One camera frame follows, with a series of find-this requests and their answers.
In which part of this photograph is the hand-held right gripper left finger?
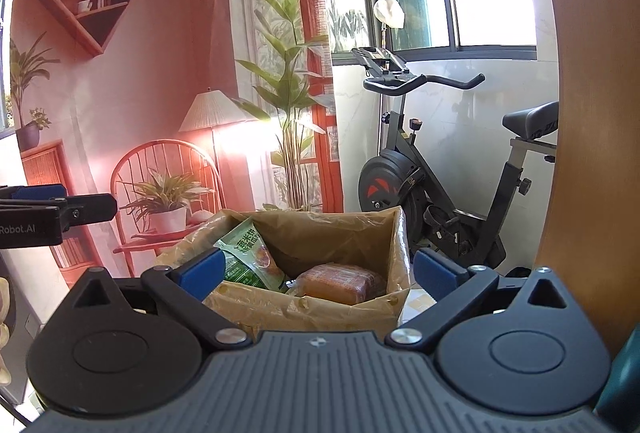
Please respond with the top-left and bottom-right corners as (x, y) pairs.
(70, 247), (253, 350)

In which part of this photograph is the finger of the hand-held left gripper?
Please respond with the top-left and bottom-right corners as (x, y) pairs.
(0, 193), (119, 234)
(0, 184), (68, 203)

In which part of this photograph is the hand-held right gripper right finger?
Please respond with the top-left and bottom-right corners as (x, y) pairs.
(385, 247), (572, 348)

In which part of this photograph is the green rice cracker packet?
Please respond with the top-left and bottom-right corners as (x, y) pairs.
(213, 217), (289, 292)

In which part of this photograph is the orange bread packet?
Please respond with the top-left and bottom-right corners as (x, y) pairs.
(291, 263), (389, 307)

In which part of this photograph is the taped brown cardboard box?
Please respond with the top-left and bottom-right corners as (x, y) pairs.
(154, 205), (414, 339)

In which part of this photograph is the person's left hand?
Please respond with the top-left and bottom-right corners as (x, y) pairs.
(0, 277), (14, 387)

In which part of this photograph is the black exercise bike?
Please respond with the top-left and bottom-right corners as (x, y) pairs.
(350, 46), (561, 280)

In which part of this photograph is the teal chair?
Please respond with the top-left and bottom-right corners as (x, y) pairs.
(594, 327), (640, 420)

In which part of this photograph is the brown wooden panel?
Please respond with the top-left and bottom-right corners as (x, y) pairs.
(529, 0), (640, 360)

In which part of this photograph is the cream cloth cap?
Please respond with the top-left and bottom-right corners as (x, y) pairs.
(374, 0), (406, 30)

